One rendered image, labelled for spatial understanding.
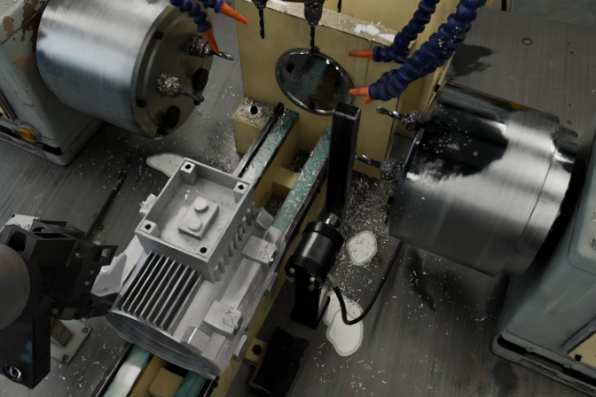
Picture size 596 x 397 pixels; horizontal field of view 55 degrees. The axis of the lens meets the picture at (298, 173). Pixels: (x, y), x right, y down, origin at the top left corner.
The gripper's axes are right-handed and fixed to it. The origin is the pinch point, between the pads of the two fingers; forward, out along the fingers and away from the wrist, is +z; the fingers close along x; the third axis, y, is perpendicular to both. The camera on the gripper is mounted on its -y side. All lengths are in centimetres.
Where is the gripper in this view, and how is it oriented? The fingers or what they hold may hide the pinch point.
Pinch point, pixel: (109, 287)
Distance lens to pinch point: 74.7
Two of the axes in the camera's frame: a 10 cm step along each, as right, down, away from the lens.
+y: 3.7, -9.3, 0.2
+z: 2.1, 1.1, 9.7
